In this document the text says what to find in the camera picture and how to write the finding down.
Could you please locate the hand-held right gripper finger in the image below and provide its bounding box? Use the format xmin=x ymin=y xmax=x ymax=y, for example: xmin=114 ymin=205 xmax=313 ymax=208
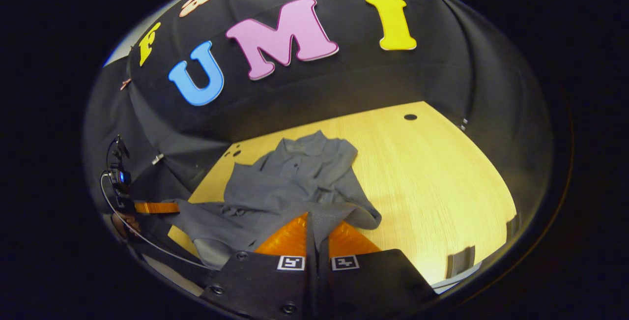
xmin=318 ymin=221 xmax=439 ymax=320
xmin=200 ymin=212 xmax=318 ymax=320

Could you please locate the grey collared shirt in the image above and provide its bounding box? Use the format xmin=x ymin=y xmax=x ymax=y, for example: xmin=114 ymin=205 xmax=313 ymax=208
xmin=167 ymin=131 xmax=382 ymax=269

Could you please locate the black backdrop cloth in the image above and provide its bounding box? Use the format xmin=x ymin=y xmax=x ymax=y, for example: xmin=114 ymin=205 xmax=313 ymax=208
xmin=84 ymin=0 xmax=556 ymax=242

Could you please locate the thin gripper cable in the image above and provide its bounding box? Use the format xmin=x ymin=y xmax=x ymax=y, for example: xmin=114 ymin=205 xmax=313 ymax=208
xmin=100 ymin=173 xmax=215 ymax=271

